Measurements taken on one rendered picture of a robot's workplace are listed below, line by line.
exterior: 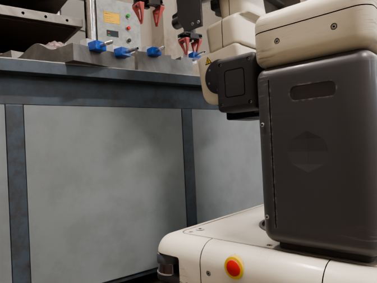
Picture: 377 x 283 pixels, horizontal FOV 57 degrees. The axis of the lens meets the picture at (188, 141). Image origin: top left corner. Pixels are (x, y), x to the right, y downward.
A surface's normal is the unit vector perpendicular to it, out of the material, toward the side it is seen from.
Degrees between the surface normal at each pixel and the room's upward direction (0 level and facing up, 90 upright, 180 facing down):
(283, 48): 90
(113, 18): 90
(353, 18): 90
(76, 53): 90
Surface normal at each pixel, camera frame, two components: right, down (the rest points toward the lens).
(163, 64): 0.58, -0.04
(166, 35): 0.75, -0.04
